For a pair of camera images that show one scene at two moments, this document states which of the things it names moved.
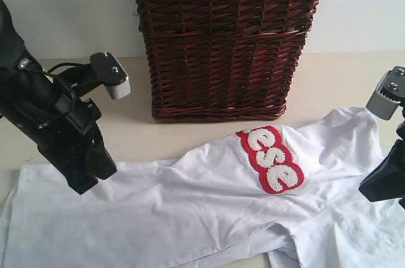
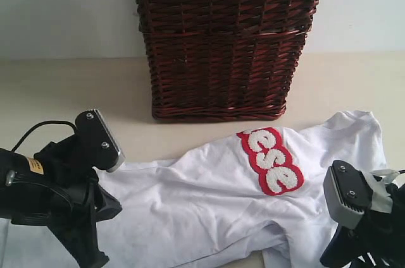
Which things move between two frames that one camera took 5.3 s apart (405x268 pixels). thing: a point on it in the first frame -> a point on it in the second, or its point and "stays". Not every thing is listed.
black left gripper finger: (80, 181) -> (79, 234)
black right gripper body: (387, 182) -> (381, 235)
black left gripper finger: (100, 162) -> (107, 207)
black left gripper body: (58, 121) -> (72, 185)
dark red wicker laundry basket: (224, 47) stays
